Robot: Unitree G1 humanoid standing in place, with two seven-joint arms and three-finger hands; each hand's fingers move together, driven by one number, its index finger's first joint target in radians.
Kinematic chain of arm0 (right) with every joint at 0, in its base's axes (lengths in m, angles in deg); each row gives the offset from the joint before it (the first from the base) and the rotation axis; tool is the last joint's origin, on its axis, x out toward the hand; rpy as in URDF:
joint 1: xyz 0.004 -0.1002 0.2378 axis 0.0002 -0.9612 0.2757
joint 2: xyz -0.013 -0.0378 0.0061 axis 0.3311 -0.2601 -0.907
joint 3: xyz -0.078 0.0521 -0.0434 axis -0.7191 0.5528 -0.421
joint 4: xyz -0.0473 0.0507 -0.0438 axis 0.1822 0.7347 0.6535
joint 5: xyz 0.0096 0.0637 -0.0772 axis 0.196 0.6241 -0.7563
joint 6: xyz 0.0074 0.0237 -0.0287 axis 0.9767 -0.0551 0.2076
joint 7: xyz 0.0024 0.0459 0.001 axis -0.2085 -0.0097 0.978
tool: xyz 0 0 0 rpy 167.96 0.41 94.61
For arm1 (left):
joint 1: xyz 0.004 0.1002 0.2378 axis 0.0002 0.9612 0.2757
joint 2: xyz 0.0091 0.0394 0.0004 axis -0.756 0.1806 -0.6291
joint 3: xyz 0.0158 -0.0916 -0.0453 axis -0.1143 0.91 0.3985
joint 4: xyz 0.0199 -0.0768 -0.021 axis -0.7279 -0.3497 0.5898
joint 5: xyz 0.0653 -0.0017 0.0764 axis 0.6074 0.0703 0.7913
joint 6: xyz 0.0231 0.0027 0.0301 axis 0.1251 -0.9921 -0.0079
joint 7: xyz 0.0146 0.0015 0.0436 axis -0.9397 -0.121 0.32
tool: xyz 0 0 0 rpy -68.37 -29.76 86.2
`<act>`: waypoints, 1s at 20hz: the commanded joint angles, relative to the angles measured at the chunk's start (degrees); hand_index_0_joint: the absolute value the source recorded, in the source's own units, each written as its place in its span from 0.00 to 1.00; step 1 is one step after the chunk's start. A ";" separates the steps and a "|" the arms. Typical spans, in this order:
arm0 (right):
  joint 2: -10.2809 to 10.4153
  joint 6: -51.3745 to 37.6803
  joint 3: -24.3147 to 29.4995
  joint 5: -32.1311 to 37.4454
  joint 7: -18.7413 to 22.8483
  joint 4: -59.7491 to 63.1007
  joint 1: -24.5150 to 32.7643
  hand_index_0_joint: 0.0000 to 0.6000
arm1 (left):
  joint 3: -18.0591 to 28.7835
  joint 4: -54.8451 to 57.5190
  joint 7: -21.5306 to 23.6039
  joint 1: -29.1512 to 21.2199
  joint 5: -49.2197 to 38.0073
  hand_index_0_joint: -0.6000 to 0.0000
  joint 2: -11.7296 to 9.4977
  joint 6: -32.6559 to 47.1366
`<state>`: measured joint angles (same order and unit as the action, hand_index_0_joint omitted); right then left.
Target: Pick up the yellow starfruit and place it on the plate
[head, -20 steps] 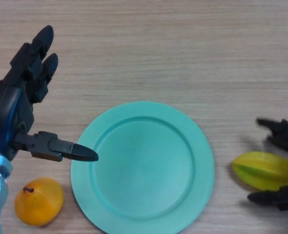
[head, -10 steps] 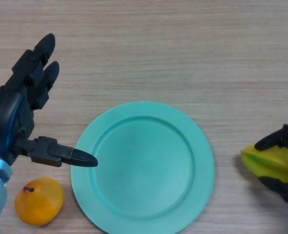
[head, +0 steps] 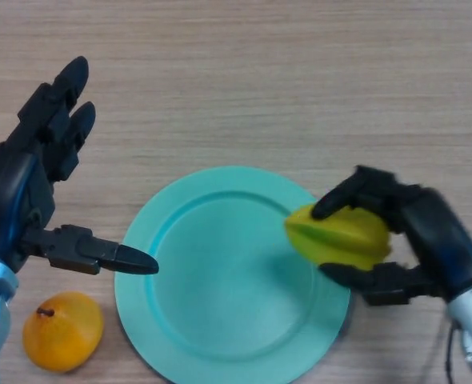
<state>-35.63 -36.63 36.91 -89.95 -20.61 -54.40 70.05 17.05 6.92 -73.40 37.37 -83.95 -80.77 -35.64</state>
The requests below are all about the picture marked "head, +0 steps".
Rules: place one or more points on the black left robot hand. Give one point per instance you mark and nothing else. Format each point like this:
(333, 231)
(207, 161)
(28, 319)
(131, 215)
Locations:
(12, 192)

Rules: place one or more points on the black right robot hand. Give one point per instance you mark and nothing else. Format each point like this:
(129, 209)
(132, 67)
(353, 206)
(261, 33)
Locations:
(432, 236)

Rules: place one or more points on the yellow starfruit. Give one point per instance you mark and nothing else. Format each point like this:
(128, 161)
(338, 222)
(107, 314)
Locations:
(340, 240)

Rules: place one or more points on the green round plate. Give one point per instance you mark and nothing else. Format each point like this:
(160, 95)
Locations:
(232, 276)

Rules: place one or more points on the orange pear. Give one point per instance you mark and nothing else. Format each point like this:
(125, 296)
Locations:
(62, 332)

